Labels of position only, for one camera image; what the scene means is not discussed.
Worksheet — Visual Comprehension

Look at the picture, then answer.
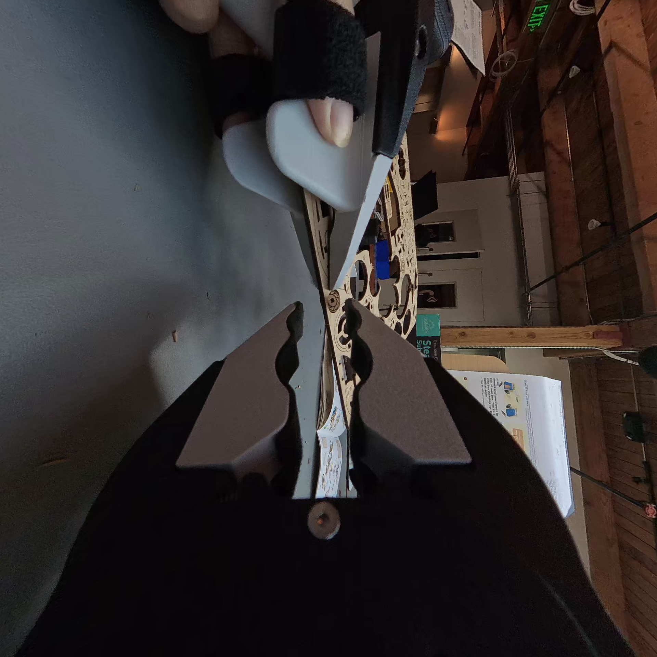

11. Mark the person's left hand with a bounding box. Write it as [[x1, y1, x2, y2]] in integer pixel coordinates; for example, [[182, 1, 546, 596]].
[[159, 0, 356, 149]]

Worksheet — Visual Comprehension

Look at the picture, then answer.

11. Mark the laser-cut wooden parts sheet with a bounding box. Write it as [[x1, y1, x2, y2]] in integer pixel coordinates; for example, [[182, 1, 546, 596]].
[[302, 132, 419, 429]]

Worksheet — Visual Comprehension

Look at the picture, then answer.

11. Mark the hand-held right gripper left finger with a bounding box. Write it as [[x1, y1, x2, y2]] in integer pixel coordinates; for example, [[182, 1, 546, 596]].
[[175, 301, 305, 488]]

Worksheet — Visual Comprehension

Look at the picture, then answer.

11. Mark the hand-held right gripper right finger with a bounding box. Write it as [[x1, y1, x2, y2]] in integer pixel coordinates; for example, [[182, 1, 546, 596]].
[[344, 298, 474, 480]]

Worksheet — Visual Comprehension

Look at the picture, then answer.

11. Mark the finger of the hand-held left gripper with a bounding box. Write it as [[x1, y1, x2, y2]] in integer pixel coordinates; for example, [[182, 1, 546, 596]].
[[330, 153, 396, 292], [289, 205, 323, 289]]

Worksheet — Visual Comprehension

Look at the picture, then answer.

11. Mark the white instruction poster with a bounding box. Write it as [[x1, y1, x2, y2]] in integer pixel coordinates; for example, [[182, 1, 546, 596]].
[[448, 370, 577, 520]]

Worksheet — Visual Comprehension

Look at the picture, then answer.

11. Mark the white paper sheet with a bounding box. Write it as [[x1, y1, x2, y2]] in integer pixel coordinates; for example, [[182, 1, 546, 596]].
[[451, 0, 487, 76]]

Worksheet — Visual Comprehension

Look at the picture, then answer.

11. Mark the white instruction booklet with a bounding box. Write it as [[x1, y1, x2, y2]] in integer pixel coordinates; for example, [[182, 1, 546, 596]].
[[314, 354, 351, 500]]

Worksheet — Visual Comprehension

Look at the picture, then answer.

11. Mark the green exit sign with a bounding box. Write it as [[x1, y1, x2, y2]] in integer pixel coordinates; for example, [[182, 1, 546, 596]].
[[523, 0, 556, 36]]

